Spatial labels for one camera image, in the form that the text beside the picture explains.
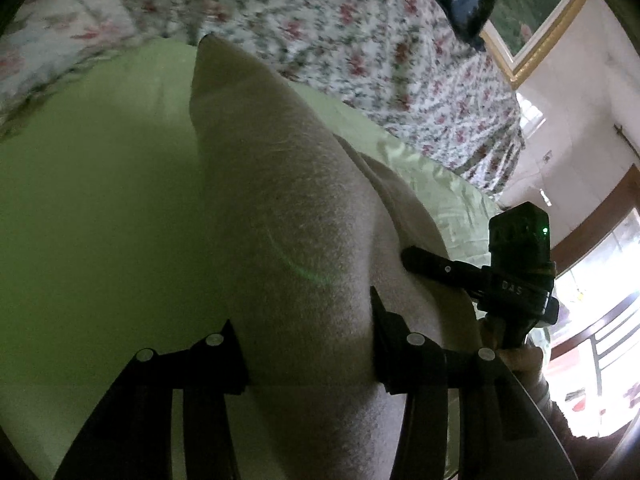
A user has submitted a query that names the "small-print floral quilt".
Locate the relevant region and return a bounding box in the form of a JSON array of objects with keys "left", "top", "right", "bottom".
[{"left": 115, "top": 0, "right": 526, "bottom": 198}]

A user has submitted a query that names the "beige knitted sweater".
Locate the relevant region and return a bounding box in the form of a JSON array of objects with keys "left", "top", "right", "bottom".
[{"left": 189, "top": 34, "right": 478, "bottom": 480}]

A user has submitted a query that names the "brown wooden window frame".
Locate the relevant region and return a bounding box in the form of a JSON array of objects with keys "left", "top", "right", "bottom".
[{"left": 547, "top": 165, "right": 640, "bottom": 276}]

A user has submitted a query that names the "large-print floral pillow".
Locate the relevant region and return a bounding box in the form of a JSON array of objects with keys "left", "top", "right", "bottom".
[{"left": 0, "top": 0, "right": 166, "bottom": 136}]

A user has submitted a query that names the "person's right hand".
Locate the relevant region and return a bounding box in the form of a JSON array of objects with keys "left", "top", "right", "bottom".
[{"left": 480, "top": 317, "right": 547, "bottom": 387}]

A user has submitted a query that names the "person's right forearm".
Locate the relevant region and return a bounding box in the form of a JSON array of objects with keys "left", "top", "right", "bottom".
[{"left": 525, "top": 372, "right": 626, "bottom": 480}]

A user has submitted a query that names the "light green bed sheet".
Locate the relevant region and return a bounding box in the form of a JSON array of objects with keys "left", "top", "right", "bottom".
[{"left": 0, "top": 40, "right": 501, "bottom": 480}]

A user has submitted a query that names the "gold framed picture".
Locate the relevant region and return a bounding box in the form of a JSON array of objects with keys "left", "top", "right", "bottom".
[{"left": 480, "top": 0, "right": 598, "bottom": 92}]

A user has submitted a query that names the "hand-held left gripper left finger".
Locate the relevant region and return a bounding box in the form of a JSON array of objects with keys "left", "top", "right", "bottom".
[{"left": 52, "top": 319, "right": 251, "bottom": 480}]

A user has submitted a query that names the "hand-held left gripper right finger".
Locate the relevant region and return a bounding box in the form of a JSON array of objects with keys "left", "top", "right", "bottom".
[{"left": 370, "top": 286, "right": 581, "bottom": 480}]

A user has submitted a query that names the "dark metal railing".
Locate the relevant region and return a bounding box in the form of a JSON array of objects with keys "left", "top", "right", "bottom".
[{"left": 545, "top": 295, "right": 640, "bottom": 376}]

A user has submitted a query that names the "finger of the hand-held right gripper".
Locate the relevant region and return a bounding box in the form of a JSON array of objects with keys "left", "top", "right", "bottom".
[{"left": 401, "top": 246, "right": 486, "bottom": 296}]

